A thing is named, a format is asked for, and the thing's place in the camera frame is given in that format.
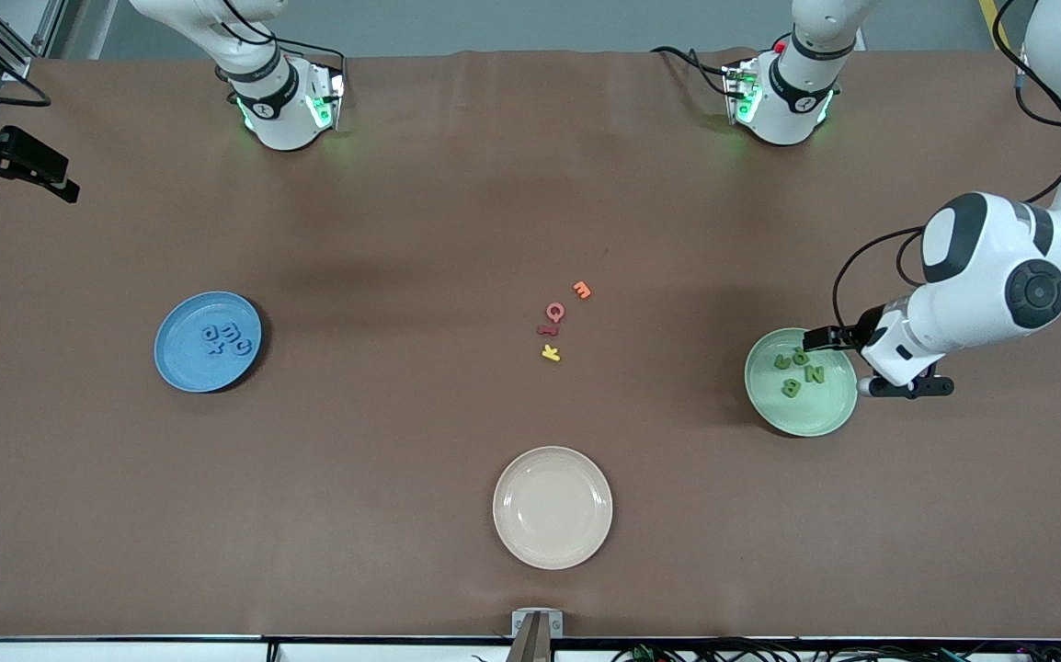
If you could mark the brown table cover sheet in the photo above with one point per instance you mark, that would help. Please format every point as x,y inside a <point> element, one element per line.
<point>218,515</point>

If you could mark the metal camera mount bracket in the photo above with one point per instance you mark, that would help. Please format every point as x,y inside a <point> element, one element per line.
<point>537,634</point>

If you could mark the pink foam letter Q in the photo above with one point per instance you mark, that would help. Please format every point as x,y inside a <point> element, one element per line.
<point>550,311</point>

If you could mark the green foam letter P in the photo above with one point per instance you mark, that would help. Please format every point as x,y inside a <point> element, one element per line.
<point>792,359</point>

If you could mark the aluminium frame post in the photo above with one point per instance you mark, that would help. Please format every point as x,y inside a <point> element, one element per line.
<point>11,64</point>

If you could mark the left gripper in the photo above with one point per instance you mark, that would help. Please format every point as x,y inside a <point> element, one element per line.
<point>864,328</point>

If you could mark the beige plate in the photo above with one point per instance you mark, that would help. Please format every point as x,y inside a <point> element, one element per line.
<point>553,507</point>

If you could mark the blue foam letter M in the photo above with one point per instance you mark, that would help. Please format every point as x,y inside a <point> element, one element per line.
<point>231,333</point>

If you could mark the orange foam letter E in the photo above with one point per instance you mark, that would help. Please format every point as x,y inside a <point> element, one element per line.
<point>582,291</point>

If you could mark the green plate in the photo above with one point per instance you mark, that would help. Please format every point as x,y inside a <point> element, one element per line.
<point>811,414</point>

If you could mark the green foam letter B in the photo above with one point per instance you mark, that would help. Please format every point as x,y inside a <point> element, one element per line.
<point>785,389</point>

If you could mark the yellow foam letter K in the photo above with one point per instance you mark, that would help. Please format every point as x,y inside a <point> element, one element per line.
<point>551,353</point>

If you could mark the green foam letter N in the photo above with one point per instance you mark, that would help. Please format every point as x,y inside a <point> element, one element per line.
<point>814,374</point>

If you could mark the blue plate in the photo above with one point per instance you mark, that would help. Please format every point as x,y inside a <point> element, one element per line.
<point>186,363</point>

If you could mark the blue foam letter G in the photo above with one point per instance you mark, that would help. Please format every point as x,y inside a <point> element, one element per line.
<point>235,349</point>

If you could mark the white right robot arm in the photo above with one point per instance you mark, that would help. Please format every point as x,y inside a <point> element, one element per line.
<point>278,115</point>

